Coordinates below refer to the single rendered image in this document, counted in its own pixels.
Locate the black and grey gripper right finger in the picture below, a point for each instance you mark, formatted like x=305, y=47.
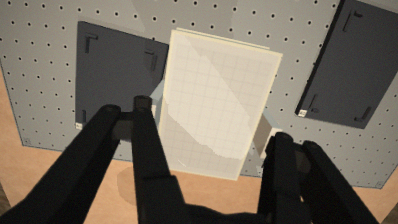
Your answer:
x=329, y=197

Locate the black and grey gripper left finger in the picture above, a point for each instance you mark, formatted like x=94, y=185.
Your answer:
x=66, y=191

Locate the grey perforated base plate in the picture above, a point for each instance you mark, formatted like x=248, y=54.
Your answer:
x=38, y=40

